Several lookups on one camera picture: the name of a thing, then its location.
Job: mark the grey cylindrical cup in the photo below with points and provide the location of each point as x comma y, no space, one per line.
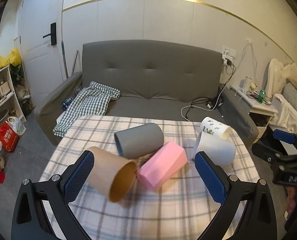
133,143

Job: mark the green handled broom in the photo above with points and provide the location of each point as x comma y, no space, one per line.
64,59

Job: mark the white floral print cup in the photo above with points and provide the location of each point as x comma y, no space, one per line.
215,128

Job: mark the red shopping bag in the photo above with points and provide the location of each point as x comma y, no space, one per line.
8,137

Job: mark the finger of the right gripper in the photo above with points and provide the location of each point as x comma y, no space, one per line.
284,136

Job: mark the white tumbler on nightstand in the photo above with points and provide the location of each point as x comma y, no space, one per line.
246,84

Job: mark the yellow plastic bag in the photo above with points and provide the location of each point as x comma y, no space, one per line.
13,58

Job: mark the green checked cloth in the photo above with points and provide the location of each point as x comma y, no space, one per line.
91,100

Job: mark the pink faceted cup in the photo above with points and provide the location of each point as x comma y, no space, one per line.
167,161

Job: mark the striped pillow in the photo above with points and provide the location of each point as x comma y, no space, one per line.
290,94

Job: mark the wall power socket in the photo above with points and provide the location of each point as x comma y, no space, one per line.
228,53

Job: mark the brown paper cup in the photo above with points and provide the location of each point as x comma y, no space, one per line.
111,175

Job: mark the white bed sheet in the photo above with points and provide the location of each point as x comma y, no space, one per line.
286,117

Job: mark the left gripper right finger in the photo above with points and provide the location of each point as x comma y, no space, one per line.
258,220

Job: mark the grey fabric sofa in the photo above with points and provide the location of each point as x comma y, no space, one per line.
157,80

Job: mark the white plain cup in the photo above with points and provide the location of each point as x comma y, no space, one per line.
221,152

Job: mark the white bedside table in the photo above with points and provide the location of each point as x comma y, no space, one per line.
260,113

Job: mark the black door handle lock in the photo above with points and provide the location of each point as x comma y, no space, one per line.
52,34

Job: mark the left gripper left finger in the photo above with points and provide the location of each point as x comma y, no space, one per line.
30,220

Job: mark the white shelf unit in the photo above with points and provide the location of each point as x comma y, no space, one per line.
9,103

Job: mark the white plastic bag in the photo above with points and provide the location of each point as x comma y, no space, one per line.
17,126

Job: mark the green soda can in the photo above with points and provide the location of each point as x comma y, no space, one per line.
261,96

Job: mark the white door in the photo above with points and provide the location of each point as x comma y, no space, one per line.
42,61

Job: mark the cream bed headboard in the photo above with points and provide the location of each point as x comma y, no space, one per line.
278,76

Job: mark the plaid blanket table cover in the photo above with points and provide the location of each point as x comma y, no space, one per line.
182,208

